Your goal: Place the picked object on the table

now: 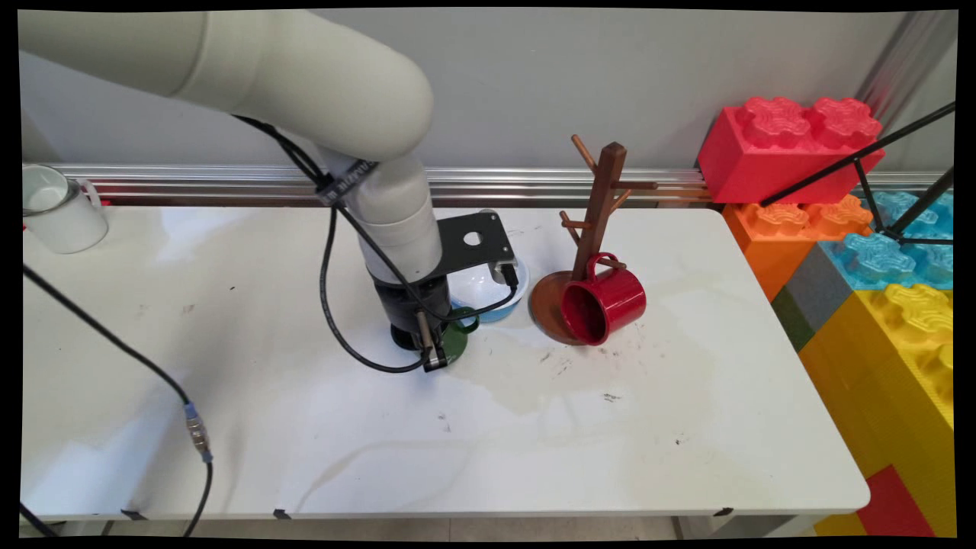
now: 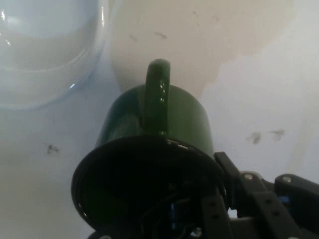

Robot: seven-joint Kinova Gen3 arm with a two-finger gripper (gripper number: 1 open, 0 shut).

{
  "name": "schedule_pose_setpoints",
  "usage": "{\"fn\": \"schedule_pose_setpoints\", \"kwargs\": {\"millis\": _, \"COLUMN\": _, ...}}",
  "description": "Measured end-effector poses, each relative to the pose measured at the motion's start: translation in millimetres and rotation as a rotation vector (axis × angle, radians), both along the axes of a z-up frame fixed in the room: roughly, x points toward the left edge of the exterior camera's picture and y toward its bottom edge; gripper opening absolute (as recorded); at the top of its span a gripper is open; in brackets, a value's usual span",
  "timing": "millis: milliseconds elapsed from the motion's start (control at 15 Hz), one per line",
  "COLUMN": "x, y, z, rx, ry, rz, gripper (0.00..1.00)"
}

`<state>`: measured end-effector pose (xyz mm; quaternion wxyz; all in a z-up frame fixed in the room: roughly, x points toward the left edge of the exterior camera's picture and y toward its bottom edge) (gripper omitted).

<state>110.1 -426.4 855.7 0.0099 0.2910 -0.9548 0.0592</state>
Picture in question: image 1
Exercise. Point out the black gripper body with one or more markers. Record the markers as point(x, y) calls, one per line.
point(400, 305)

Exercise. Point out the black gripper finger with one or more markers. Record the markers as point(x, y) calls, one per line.
point(404, 339)
point(433, 354)

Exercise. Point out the green mug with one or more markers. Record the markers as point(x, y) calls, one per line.
point(456, 347)

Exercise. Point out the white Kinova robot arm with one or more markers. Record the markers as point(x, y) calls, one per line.
point(305, 69)

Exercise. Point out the blue and white bowl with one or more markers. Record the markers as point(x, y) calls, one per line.
point(480, 293)

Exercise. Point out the red mug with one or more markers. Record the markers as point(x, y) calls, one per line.
point(610, 301)

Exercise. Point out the brown wooden mug tree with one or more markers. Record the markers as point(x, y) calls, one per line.
point(602, 198)

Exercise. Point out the white mug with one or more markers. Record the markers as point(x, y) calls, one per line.
point(65, 221)

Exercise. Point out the orange toy block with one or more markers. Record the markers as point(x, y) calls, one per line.
point(770, 244)

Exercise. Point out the dark green toy block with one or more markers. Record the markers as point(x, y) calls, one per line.
point(791, 320)

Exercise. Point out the large red toy block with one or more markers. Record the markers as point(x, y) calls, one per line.
point(762, 164)

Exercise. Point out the grey toy block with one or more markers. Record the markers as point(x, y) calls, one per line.
point(816, 286)

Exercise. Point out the large yellow toy block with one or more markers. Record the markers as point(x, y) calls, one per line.
point(884, 381)

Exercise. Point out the light blue toy block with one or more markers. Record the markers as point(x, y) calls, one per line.
point(877, 255)

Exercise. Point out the black tripod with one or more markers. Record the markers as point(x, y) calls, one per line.
point(858, 160)

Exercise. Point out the small flat red block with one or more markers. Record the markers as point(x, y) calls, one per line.
point(892, 507)

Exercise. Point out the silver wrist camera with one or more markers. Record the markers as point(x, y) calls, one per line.
point(507, 273)

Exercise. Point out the horizontal aluminium rail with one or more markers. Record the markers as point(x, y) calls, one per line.
point(191, 187)

